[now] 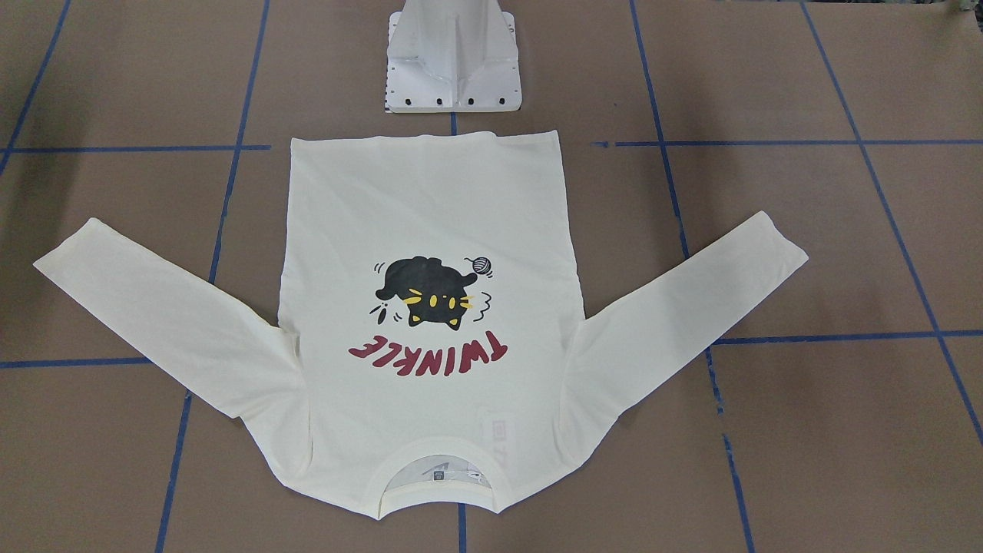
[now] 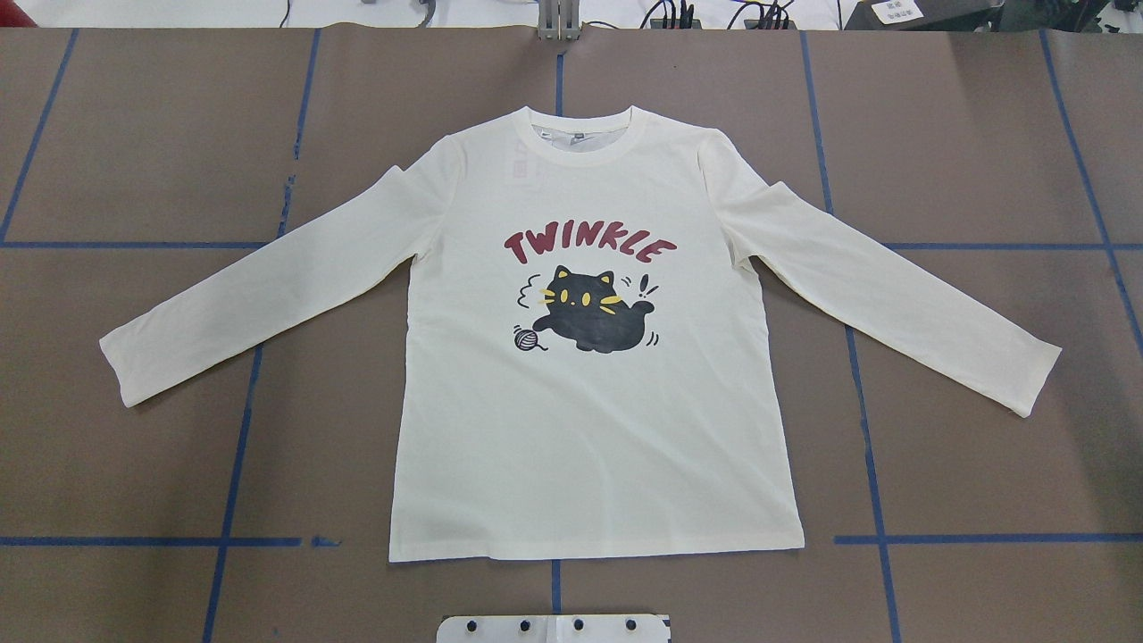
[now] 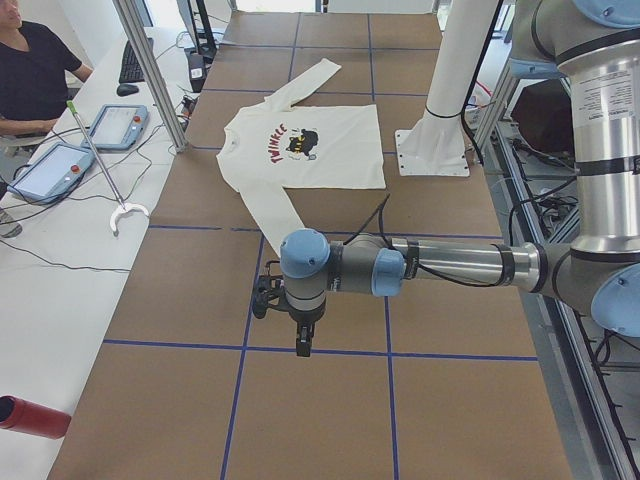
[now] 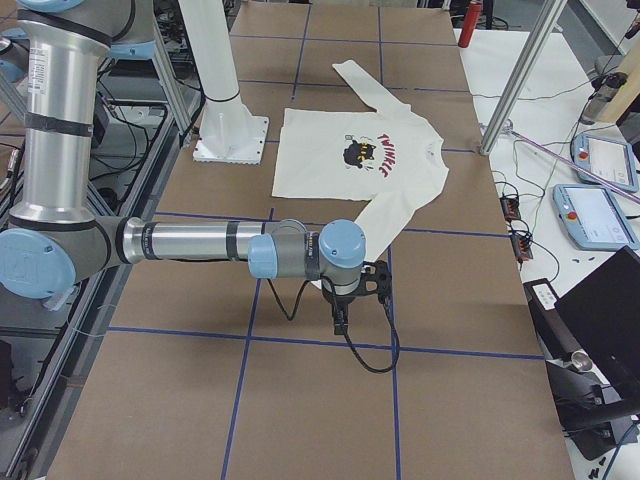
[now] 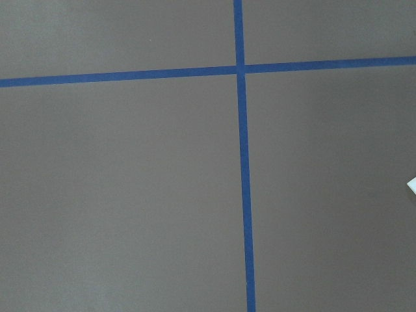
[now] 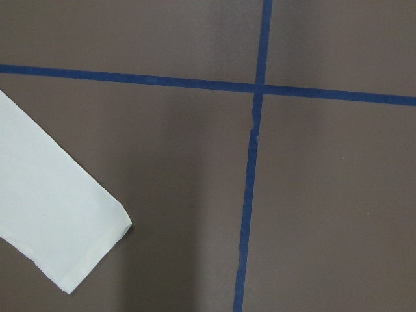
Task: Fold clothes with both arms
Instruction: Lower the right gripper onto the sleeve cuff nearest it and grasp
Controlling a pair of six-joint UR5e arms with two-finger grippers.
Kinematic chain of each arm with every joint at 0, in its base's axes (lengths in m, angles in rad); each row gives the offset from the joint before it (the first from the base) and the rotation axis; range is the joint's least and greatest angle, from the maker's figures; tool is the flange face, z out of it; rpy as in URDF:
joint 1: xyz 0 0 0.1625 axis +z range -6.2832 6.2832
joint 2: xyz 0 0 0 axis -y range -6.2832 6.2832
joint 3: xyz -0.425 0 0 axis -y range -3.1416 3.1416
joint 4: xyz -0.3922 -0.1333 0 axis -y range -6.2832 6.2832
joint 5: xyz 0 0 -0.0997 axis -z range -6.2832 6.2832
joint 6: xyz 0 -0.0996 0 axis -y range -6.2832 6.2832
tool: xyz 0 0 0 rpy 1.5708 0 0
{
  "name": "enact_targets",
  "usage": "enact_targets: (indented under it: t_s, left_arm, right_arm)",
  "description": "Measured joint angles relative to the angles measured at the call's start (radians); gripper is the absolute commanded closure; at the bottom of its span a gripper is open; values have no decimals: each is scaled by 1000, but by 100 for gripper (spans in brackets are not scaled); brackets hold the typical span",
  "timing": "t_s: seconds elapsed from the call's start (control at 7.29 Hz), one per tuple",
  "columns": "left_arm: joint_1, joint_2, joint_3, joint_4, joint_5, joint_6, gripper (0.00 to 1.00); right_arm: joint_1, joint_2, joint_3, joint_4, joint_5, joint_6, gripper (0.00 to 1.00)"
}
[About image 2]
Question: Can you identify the cream long-sleeve cat shirt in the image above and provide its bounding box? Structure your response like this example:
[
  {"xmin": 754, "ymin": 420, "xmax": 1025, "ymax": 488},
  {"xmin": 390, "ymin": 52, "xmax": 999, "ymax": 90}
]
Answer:
[{"xmin": 99, "ymin": 106, "xmax": 1061, "ymax": 563}]

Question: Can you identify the grey aluminium frame post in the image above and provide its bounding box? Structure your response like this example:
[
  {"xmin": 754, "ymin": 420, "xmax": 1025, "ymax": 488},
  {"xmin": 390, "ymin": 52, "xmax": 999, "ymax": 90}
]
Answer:
[{"xmin": 538, "ymin": 0, "xmax": 582, "ymax": 41}]

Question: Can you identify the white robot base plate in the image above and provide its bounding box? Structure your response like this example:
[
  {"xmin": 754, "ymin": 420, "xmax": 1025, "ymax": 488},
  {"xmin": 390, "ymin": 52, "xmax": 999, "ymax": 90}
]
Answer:
[{"xmin": 435, "ymin": 614, "xmax": 672, "ymax": 642}]

